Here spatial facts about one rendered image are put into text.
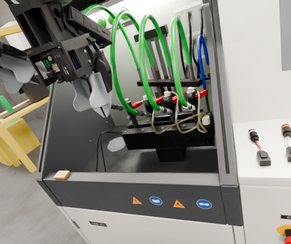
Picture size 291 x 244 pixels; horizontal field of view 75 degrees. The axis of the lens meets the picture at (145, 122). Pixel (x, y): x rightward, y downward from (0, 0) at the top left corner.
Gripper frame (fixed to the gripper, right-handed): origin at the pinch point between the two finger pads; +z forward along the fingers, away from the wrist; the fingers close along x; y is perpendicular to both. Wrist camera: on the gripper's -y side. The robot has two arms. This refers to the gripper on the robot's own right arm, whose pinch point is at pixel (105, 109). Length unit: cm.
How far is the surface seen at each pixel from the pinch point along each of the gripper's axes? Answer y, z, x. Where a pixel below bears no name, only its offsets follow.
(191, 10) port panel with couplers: -57, -10, 13
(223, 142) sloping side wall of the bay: -10.5, 18.3, 20.6
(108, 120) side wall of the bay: -53, 31, -43
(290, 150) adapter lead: -8.8, 20.3, 33.8
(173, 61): -16.1, -2.3, 11.9
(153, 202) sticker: -3.0, 33.4, -0.4
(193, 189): -3.0, 26.9, 12.5
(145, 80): -14.0, 0.1, 4.3
